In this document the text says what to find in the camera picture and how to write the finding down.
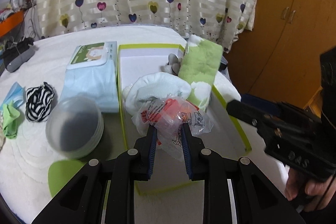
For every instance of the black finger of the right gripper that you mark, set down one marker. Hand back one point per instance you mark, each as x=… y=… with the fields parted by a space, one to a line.
x=245 y=113

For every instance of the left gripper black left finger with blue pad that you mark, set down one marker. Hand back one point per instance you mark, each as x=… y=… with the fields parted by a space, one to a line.
x=103 y=191

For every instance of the black white striped cloth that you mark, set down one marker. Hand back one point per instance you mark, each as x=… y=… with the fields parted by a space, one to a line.
x=38 y=102

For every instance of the green cloth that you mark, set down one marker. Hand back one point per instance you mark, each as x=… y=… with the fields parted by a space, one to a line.
x=10 y=120

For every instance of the orange round container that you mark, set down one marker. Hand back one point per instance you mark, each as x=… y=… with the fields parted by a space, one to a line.
x=11 y=22

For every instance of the lime green box lid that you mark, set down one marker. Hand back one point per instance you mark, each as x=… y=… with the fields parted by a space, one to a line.
x=61 y=172

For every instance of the round clear plastic container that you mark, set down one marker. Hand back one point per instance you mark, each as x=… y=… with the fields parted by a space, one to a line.
x=75 y=127

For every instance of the black grey VR headset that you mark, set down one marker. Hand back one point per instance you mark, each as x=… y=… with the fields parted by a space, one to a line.
x=17 y=54

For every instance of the lime white storage box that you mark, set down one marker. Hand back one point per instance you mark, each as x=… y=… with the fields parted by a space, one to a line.
x=227 y=137

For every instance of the brown wooden wardrobe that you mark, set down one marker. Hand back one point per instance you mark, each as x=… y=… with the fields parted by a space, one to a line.
x=279 y=59

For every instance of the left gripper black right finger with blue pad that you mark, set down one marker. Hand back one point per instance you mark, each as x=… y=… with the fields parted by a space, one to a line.
x=235 y=191

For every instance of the small grey plush toy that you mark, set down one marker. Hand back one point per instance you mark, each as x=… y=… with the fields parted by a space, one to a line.
x=173 y=66

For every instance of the light blue face mask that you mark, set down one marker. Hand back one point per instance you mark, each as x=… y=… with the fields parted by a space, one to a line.
x=15 y=95

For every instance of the green white fluffy towel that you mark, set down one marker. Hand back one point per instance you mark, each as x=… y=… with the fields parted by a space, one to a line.
x=199 y=66

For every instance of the clear plastic bag red print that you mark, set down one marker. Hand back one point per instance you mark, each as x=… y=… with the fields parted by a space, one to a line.
x=167 y=115

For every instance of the blue wet wipes pack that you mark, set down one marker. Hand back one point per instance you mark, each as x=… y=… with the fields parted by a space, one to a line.
x=92 y=73

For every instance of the person right hand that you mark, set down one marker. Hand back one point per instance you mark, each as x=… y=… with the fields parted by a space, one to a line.
x=320 y=192

